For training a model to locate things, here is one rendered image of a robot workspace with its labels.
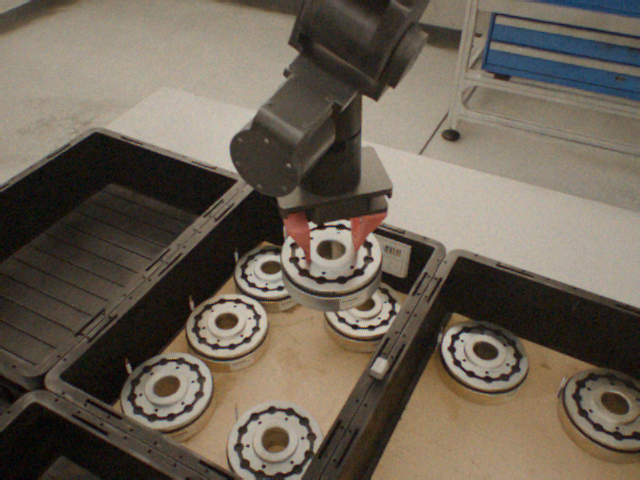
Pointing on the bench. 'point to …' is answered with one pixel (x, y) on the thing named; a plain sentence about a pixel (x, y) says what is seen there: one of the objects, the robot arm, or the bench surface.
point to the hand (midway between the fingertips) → (331, 246)
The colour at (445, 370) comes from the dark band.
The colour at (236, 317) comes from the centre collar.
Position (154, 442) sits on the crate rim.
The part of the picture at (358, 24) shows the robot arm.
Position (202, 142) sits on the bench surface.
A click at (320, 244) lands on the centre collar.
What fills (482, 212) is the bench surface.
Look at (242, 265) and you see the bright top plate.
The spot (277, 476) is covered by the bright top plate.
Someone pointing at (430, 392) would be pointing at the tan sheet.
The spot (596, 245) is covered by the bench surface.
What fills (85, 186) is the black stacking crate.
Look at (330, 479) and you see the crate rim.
